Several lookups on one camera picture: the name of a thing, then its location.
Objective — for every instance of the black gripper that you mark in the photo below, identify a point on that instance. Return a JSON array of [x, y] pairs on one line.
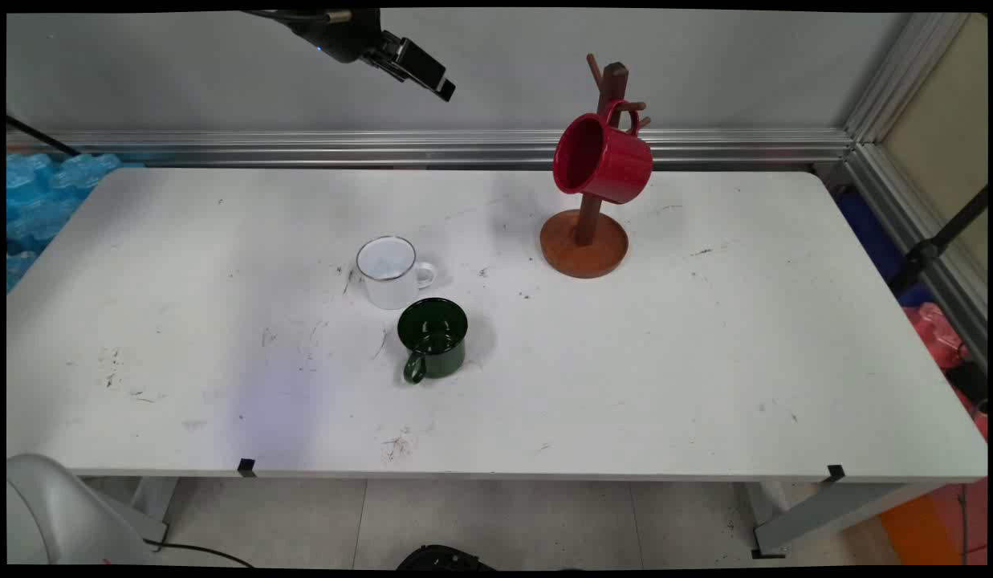
[[339, 36]]

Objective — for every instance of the red enamel mug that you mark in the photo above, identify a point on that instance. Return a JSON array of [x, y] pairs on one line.
[[604, 164]]

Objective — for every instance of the grey robot base cover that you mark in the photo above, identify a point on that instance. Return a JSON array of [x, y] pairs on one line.
[[59, 514]]

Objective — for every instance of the white enamel mug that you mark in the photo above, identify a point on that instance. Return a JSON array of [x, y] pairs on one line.
[[390, 273]]

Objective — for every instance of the brown wooden mug tree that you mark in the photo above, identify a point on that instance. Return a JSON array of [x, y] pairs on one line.
[[586, 245]]

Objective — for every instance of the dark green enamel mug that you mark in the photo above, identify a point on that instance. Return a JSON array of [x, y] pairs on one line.
[[433, 337]]

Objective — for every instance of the thin black rod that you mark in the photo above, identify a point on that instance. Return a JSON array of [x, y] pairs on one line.
[[42, 135]]

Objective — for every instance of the blue bubble wrap sheet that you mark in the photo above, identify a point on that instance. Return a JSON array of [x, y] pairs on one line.
[[42, 201]]

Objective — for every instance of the black tape marker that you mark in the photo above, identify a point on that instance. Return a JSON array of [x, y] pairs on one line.
[[246, 466], [836, 473]]

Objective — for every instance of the blue plastic object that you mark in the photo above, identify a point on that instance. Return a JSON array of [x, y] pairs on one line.
[[873, 233]]

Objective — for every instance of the black round floor object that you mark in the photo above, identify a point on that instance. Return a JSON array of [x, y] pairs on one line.
[[444, 558]]

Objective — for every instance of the black tripod leg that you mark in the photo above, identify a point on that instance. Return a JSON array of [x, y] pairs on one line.
[[938, 241]]

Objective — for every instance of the red plastic bag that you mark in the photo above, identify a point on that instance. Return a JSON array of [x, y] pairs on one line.
[[942, 341]]

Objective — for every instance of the grey table leg with foot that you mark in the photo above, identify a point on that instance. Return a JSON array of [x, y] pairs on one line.
[[825, 514]]

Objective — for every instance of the orange floor object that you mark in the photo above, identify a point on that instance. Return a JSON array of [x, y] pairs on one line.
[[921, 526]]

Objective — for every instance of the aluminium frame rail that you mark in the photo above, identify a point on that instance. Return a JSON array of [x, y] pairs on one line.
[[432, 147]]

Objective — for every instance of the aluminium frame corner post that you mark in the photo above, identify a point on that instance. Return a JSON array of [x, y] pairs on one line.
[[917, 136]]

